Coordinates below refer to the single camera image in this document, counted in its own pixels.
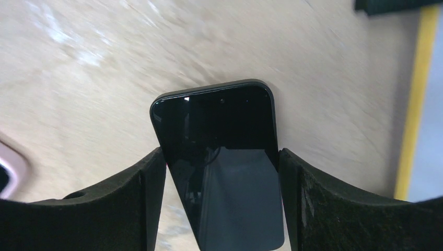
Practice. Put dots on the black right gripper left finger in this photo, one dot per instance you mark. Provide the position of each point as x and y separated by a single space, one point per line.
119 213

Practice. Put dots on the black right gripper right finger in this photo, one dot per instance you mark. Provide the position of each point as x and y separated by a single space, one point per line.
325 213

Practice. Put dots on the black phone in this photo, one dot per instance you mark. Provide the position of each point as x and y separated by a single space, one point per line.
220 145

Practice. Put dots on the pink phone case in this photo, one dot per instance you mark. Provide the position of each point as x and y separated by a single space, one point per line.
15 170

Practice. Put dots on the yellow framed whiteboard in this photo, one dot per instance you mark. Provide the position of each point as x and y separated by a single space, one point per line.
419 175

